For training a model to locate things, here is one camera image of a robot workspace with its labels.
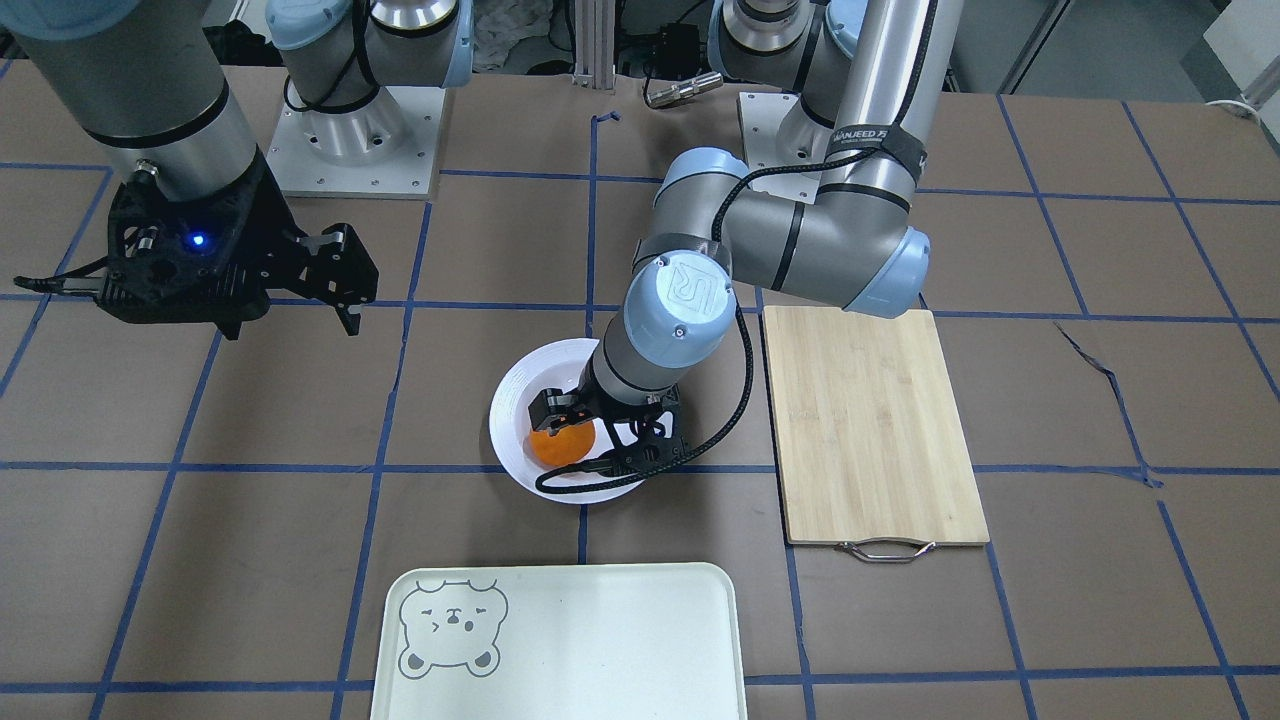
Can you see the cream bear tray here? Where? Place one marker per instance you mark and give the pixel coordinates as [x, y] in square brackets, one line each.
[658, 640]

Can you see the aluminium frame post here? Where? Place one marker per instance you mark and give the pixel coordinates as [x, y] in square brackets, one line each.
[594, 38]

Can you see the orange fruit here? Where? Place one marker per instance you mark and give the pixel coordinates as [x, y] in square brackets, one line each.
[567, 446]

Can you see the wooden cutting board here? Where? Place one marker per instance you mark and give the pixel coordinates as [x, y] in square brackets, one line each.
[869, 443]

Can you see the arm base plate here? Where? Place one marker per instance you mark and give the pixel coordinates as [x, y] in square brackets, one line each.
[797, 129]
[387, 150]

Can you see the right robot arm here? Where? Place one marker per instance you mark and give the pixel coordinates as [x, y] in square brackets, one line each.
[142, 80]

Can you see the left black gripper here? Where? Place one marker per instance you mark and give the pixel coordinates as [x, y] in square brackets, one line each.
[603, 403]

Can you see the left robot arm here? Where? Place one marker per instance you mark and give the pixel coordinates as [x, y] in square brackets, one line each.
[876, 72]

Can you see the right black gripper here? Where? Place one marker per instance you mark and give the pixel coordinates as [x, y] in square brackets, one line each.
[262, 238]

